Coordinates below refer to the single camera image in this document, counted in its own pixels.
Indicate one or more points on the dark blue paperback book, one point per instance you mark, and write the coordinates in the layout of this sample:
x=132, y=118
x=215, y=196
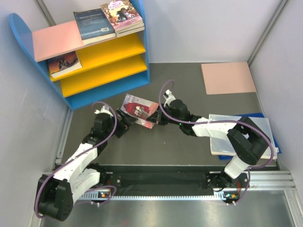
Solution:
x=93, y=26

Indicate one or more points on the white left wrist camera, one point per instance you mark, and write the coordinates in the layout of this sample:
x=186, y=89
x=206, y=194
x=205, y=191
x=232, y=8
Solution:
x=105, y=110

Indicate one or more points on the pink purple paperback book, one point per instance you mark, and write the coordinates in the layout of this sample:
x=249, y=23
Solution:
x=121, y=14

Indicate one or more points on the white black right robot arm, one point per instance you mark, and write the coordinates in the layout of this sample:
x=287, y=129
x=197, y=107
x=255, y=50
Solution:
x=198, y=126

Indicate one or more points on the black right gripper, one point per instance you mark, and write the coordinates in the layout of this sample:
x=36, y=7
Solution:
x=157, y=117

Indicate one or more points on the clear white file folder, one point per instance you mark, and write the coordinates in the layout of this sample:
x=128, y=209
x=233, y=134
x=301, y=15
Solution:
x=242, y=140

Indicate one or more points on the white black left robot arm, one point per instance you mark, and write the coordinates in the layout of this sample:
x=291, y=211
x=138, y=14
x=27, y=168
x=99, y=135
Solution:
x=58, y=192

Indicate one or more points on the blue treehouse paperback book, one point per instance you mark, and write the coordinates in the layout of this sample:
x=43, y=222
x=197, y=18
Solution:
x=135, y=28

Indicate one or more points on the red pink picture book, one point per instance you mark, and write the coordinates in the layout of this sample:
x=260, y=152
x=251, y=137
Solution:
x=139, y=108

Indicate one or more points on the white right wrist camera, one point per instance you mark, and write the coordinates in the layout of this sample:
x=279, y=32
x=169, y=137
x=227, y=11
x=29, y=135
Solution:
x=169, y=97

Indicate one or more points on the book on shelf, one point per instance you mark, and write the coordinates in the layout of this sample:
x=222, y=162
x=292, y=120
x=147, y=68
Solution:
x=63, y=64

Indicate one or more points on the blue pink yellow bookshelf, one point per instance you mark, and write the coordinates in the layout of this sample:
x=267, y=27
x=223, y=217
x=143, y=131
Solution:
x=109, y=67

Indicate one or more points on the pink board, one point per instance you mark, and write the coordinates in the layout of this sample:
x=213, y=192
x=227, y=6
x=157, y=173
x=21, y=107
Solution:
x=227, y=78

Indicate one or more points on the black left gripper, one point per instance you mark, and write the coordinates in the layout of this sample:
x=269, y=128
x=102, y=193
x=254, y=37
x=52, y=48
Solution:
x=128, y=119

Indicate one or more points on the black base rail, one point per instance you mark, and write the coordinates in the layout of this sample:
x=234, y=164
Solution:
x=141, y=181

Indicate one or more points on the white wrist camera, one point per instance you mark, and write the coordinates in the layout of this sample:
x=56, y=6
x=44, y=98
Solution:
x=105, y=110
x=169, y=97

